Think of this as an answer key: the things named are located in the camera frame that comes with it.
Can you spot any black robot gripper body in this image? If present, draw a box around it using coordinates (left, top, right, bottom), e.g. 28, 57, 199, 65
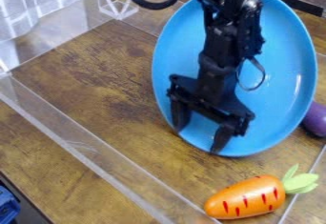
167, 52, 255, 135

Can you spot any blue round plate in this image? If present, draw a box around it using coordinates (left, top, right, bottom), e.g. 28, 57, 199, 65
151, 0, 316, 157

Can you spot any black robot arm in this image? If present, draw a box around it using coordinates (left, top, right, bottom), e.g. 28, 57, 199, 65
167, 0, 264, 153

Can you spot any purple toy eggplant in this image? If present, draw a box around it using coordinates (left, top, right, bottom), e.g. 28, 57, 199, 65
303, 101, 326, 137

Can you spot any clear acrylic enclosure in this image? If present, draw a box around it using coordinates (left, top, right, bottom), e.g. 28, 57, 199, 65
0, 0, 326, 224

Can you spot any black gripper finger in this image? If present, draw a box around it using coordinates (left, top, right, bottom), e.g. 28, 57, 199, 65
209, 124, 235, 154
171, 100, 191, 132

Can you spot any blue object at corner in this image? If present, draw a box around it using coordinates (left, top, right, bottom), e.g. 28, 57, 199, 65
0, 186, 20, 224

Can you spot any orange toy carrot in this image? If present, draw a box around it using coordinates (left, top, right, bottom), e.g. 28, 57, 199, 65
203, 165, 319, 219

